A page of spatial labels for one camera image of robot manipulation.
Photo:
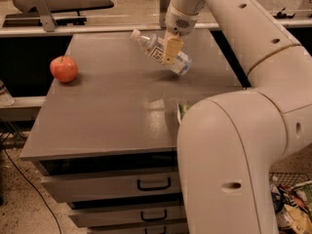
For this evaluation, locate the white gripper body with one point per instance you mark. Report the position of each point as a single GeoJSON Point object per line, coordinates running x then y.
{"type": "Point", "coordinates": [179, 22]}

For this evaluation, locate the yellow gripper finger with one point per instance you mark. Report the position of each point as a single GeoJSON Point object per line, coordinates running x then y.
{"type": "Point", "coordinates": [173, 45]}

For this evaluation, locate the clear plastic water bottle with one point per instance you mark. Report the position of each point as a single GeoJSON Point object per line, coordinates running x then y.
{"type": "Point", "coordinates": [153, 46]}

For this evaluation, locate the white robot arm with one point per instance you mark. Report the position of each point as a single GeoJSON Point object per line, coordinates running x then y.
{"type": "Point", "coordinates": [226, 144]}

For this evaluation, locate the green Kettle chips bag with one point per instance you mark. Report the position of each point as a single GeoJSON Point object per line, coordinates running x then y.
{"type": "Point", "coordinates": [182, 108]}

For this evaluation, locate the red apple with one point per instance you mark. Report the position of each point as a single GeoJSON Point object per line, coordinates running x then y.
{"type": "Point", "coordinates": [64, 69]}

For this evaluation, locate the grey drawer cabinet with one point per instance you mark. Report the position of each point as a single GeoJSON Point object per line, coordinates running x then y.
{"type": "Point", "coordinates": [117, 123]}

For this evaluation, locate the yellow snack bag in basket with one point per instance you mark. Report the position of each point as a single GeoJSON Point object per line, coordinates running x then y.
{"type": "Point", "coordinates": [294, 219]}

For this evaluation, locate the middle metal bracket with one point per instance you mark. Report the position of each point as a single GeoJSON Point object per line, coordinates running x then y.
{"type": "Point", "coordinates": [163, 7]}

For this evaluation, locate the metal bracket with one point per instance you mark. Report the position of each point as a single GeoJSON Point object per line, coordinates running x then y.
{"type": "Point", "coordinates": [163, 7]}
{"type": "Point", "coordinates": [45, 15]}

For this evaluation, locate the top drawer black handle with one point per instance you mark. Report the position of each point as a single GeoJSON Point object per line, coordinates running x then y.
{"type": "Point", "coordinates": [153, 184]}

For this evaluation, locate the drawer black handle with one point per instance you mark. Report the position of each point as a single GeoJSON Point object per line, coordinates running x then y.
{"type": "Point", "coordinates": [156, 230]}
{"type": "Point", "coordinates": [153, 184]}
{"type": "Point", "coordinates": [153, 216]}

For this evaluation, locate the left metal bracket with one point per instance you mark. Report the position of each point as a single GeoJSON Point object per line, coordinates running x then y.
{"type": "Point", "coordinates": [45, 15]}

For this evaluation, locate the middle drawer black handle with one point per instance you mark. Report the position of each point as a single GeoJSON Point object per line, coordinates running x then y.
{"type": "Point", "coordinates": [153, 216]}

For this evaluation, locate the bottom drawer black handle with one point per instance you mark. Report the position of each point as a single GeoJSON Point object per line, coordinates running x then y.
{"type": "Point", "coordinates": [156, 230]}

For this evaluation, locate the wire basket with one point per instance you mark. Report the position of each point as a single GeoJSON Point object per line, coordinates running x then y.
{"type": "Point", "coordinates": [291, 189]}

